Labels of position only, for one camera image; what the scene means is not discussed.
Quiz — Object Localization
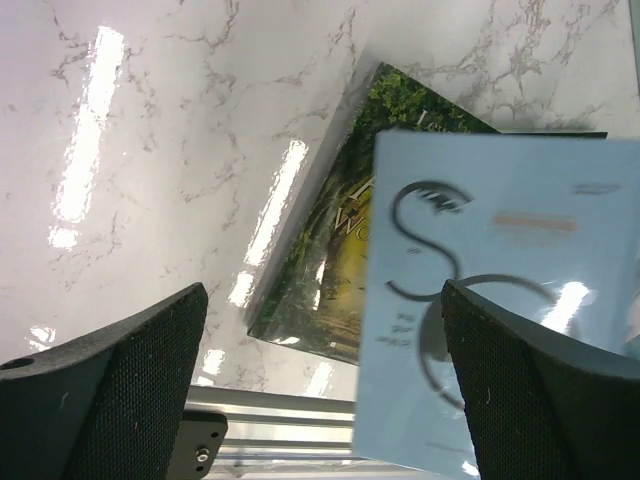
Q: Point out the light blue SO book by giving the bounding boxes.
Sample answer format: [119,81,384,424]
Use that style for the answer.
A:
[352,130,639,479]

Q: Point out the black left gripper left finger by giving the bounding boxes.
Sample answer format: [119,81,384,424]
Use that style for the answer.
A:
[1,283,208,479]

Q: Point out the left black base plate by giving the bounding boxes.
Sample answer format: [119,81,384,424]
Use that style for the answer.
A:
[165,410,228,480]

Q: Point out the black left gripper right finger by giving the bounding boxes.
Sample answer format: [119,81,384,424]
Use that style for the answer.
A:
[441,281,639,479]

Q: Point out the aluminium rail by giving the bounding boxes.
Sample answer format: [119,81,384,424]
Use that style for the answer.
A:
[186,385,479,479]

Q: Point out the green forest cover book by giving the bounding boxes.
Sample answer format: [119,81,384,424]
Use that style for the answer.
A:
[246,61,609,369]

